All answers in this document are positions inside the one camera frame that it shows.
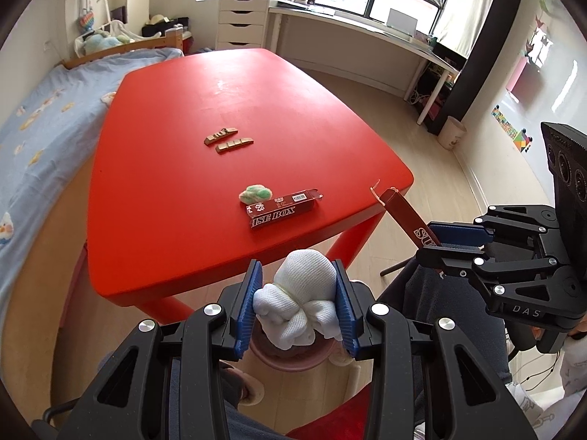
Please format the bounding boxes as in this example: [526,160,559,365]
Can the person's right leg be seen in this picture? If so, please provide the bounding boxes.
[378,257,512,427]

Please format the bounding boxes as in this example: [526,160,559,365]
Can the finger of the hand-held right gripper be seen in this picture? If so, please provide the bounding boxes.
[415,246,558,298]
[429,206,560,246]

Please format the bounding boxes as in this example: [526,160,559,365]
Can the red table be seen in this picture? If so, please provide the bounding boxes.
[86,48,414,326]

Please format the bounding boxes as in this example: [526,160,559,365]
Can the wooden clothespin half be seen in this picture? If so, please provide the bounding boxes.
[215,136,254,155]
[204,127,238,146]

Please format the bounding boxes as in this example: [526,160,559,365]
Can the small white waste basket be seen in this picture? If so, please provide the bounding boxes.
[437,116,467,150]

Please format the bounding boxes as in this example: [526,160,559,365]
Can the green white crumpled ball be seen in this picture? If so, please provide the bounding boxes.
[239,184,272,204]

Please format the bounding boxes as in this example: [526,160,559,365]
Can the black tall cabinet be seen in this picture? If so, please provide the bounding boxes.
[429,0,526,136]

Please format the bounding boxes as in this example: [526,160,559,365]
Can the closed dark red box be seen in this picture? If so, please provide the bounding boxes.
[246,188,325,230]

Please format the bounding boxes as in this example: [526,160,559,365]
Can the white drawer cabinet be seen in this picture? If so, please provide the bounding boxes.
[216,0,270,51]

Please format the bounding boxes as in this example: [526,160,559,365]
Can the wooden bed frame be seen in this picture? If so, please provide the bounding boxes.
[62,27,184,69]

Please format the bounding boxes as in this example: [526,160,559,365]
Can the dark red box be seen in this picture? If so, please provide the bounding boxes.
[369,181,443,246]
[246,188,325,230]

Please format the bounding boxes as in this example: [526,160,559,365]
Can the white laptop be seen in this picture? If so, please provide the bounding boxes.
[386,8,419,34]

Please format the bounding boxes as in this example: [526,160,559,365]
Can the blue printed blanket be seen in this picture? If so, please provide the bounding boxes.
[0,48,184,303]

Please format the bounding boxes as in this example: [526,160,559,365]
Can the pile of pastel plush toys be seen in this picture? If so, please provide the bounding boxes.
[85,32,135,54]

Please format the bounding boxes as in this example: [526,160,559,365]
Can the person's left slipper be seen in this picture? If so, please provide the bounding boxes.
[220,362,266,411]

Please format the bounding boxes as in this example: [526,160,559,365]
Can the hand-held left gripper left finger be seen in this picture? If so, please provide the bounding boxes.
[69,259,263,440]

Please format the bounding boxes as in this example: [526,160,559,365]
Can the black storage box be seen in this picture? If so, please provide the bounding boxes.
[141,17,190,39]

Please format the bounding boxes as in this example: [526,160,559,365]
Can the coloured wall magnets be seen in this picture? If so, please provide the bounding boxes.
[492,107,533,154]

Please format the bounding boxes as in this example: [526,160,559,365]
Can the red stool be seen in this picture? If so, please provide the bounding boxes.
[287,384,373,440]

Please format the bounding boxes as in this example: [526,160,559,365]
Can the white sock ball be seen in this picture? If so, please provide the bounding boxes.
[252,250,342,349]

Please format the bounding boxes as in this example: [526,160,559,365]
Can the person's right forearm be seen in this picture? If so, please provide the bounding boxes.
[560,337,587,397]

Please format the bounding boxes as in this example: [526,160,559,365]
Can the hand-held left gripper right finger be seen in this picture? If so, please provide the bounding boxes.
[332,260,539,440]

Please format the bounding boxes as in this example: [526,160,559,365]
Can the white desk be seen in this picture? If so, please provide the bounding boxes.
[268,0,459,124]

